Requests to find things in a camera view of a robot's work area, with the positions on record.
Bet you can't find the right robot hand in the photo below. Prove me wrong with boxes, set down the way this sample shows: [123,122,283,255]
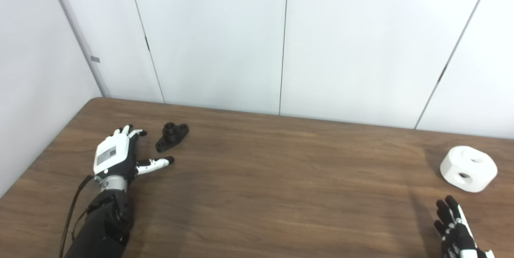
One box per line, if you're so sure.
[434,195,496,258]

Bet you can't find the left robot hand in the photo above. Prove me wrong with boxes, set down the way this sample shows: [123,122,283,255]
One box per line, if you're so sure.
[93,125,175,179]

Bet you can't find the black flanged holder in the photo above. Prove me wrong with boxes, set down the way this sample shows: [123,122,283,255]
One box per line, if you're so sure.
[155,122,190,153]

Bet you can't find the round white piece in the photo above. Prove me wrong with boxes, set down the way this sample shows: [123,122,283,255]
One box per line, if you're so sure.
[440,146,498,193]

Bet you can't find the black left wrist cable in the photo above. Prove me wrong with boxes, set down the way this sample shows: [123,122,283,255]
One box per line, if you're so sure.
[59,174,95,258]

